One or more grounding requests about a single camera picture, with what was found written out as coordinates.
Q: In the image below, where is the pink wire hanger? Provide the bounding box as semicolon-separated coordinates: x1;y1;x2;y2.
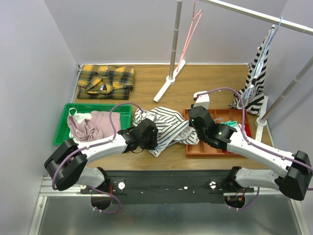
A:
178;0;203;68

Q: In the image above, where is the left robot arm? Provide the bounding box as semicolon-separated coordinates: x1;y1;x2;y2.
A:
44;118;158;193

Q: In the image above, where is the purple cable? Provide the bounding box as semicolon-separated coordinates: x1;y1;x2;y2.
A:
207;87;313;213
51;103;149;214

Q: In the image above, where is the mauve pink garment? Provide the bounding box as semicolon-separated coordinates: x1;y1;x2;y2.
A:
67;111;114;142

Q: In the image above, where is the brown wooden compartment box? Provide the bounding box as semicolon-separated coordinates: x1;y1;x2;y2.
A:
185;109;244;159

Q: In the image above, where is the wide striped hung tank top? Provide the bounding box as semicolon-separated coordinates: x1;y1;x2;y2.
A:
238;26;272;115

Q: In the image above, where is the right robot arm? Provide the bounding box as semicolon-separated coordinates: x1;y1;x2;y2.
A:
188;106;313;201

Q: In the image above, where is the metal clothes rack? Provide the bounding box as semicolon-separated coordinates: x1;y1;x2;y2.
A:
153;0;313;141

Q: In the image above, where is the white black striped tank top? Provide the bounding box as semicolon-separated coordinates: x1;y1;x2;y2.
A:
133;107;200;158

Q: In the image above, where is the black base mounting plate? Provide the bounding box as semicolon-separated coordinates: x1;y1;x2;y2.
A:
80;170;260;205

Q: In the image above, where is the green plastic tray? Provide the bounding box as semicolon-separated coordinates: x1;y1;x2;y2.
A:
54;103;132;145

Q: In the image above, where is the yellow plaid shirt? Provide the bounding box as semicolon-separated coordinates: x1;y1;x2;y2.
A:
77;65;134;100

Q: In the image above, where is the blue wire hanger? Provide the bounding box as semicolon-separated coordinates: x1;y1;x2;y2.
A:
151;117;200;157

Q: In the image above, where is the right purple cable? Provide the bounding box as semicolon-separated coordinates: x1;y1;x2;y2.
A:
207;87;313;213

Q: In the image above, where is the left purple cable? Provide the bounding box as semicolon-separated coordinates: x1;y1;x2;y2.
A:
51;103;149;214

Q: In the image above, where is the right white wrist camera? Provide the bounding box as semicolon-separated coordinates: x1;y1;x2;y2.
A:
191;91;210;110

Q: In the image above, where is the blue hanger holding top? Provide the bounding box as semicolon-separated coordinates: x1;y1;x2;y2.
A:
243;17;283;106

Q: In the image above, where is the mint green sock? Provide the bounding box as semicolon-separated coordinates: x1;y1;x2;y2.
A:
221;120;238;127

